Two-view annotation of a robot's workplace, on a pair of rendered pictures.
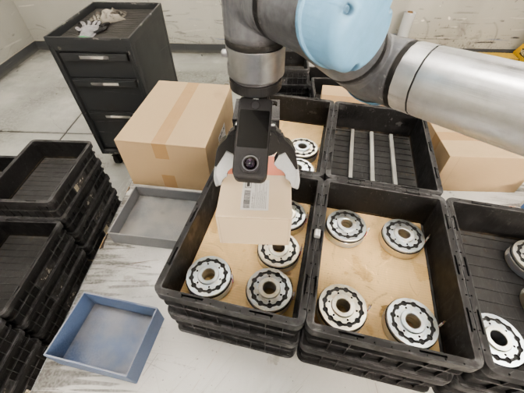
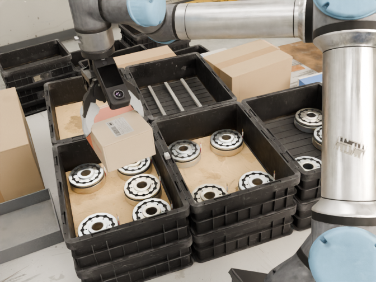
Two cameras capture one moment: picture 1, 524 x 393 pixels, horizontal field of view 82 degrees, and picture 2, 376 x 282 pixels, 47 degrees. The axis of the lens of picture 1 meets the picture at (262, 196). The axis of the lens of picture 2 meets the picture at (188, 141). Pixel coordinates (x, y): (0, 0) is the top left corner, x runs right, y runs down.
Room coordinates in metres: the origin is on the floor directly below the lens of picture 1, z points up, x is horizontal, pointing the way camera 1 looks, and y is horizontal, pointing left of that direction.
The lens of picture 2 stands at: (-0.45, 0.27, 1.68)
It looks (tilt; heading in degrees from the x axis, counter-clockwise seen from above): 37 degrees down; 331
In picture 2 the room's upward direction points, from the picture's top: 4 degrees counter-clockwise
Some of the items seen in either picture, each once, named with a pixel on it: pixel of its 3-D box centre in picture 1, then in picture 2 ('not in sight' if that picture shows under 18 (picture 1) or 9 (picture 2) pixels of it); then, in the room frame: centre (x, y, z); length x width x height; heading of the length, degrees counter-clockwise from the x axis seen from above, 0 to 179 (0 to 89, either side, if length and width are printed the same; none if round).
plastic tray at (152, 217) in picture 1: (164, 217); (10, 228); (0.60, 0.31, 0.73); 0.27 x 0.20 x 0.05; 82
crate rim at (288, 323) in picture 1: (251, 228); (114, 176); (0.41, 0.02, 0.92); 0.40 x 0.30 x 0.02; 167
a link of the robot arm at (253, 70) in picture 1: (253, 60); (94, 38); (0.39, 0.01, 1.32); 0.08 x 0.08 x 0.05
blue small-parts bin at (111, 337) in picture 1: (108, 334); not in sight; (0.23, 0.36, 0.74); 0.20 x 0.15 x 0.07; 78
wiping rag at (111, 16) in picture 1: (109, 14); not in sight; (2.04, 0.93, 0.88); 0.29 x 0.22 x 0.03; 177
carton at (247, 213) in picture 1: (256, 196); (117, 133); (0.37, 0.01, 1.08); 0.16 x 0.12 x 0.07; 177
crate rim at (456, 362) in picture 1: (384, 254); (219, 149); (0.34, -0.27, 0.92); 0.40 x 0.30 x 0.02; 167
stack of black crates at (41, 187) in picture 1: (64, 201); not in sight; (0.98, 0.98, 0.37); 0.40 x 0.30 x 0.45; 178
